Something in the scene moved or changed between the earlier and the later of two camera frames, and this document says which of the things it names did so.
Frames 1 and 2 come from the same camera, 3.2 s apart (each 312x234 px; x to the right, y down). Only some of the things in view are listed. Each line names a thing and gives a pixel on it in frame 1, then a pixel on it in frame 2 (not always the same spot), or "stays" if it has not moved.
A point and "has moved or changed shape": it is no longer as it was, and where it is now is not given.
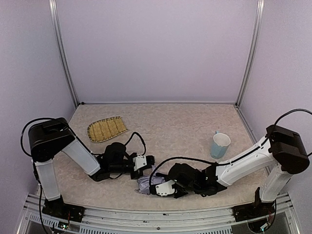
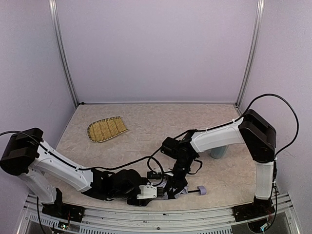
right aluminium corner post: x=254 y=51 stays
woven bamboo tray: x=102 y=129 stays
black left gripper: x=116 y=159 → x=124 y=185
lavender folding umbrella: x=144 y=182 has moved or changed shape
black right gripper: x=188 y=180 → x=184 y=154
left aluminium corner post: x=54 y=19 stays
